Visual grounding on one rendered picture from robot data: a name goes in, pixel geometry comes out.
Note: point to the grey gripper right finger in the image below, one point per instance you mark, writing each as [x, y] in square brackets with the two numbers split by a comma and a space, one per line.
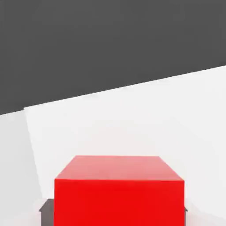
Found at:
[185, 216]

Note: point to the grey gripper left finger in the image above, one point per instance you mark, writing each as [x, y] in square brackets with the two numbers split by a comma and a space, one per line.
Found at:
[48, 212]

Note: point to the small red cube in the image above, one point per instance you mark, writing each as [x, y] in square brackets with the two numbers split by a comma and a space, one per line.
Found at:
[119, 201]

